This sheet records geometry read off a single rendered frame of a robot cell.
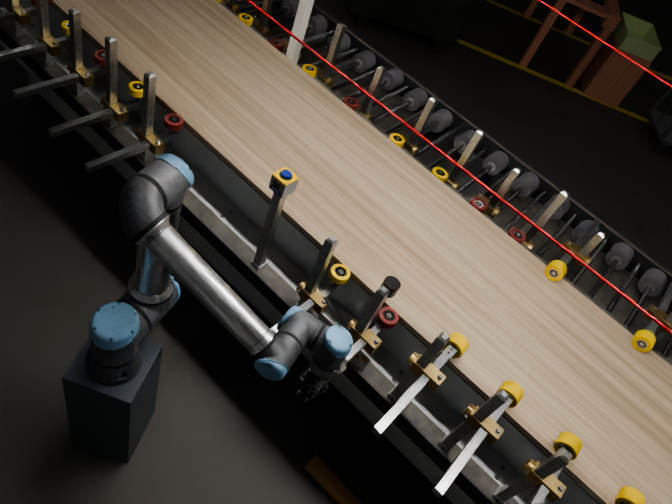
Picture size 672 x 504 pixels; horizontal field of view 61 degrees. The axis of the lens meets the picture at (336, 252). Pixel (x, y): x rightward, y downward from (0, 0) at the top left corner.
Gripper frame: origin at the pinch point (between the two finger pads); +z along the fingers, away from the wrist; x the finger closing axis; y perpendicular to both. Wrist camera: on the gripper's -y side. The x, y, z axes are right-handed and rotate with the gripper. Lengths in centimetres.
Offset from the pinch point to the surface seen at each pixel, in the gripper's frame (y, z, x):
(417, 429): -28.8, 11.0, 34.7
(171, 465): 23, 84, -28
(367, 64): -177, -8, -122
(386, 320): -38.7, -10.0, 0.2
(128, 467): 36, 85, -39
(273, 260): -44, 19, -57
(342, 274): -40.7, -9.7, -24.3
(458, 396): -52, 9, 38
